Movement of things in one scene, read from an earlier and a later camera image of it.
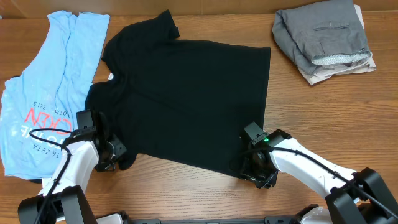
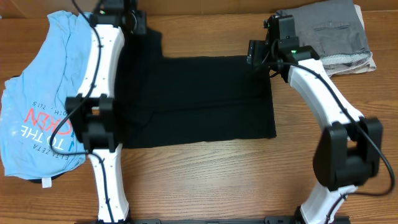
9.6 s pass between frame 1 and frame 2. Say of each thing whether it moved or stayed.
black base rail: stayed
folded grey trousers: stayed
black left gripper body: moved
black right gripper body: moved
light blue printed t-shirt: stayed
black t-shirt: moved
